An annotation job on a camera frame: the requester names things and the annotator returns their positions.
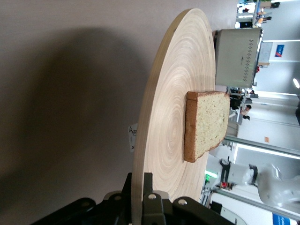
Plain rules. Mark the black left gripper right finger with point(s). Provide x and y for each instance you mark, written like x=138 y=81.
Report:
x=152 y=211

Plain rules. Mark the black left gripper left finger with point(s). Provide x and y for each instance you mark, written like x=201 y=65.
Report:
x=122 y=208

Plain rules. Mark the slice of bread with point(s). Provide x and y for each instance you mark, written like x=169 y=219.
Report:
x=211 y=122

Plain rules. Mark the round wooden plate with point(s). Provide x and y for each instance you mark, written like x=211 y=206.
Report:
x=173 y=70

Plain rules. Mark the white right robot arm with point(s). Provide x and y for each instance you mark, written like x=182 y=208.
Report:
x=241 y=173

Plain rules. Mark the silver and beige toaster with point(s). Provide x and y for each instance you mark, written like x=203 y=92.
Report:
x=234 y=58

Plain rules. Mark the small tape label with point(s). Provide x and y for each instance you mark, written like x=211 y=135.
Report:
x=132 y=138

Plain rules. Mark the blue banner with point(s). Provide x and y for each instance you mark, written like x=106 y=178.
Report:
x=284 y=219

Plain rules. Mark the seated person in background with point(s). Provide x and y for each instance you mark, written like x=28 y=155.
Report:
x=246 y=112

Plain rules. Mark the blue wall sign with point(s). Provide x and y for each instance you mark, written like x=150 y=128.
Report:
x=279 y=50

